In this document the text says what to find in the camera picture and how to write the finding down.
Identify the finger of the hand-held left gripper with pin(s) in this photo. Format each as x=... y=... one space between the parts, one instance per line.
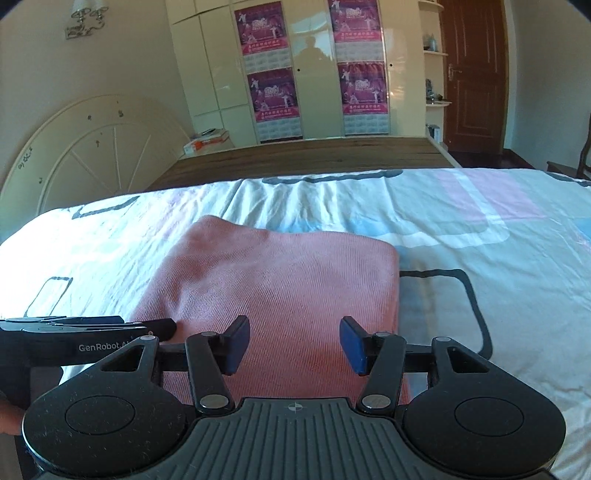
x=152 y=328
x=87 y=320

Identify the dark wooden chair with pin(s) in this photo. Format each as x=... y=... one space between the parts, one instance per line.
x=577 y=161

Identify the cream corner shelf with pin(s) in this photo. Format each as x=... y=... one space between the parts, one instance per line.
x=434 y=104

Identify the brown wooden door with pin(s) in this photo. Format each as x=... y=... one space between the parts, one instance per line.
x=473 y=78

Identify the pink wall calendar poster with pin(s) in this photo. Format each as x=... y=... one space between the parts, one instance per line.
x=364 y=90
x=355 y=23
x=261 y=27
x=273 y=97

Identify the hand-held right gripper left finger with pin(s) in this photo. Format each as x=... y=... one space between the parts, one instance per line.
x=238 y=344

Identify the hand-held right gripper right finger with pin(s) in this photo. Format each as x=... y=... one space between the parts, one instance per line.
x=353 y=344

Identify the person's left hand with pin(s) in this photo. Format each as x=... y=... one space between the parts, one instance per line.
x=9 y=420

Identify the crystal wall lamp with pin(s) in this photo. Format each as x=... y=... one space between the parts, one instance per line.
x=85 y=18

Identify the cream glossy wardrobe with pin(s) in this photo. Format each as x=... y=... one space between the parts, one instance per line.
x=314 y=92

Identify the cream arched headboard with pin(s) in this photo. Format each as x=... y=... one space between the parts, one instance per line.
x=92 y=147

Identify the white orange cardboard box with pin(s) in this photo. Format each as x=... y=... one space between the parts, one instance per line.
x=205 y=143

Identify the wooden bed platform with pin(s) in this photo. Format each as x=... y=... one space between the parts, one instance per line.
x=314 y=159

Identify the printed white bed sheet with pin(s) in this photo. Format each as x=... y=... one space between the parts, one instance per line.
x=485 y=258

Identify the pink sweater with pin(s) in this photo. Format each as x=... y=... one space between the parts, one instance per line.
x=286 y=286

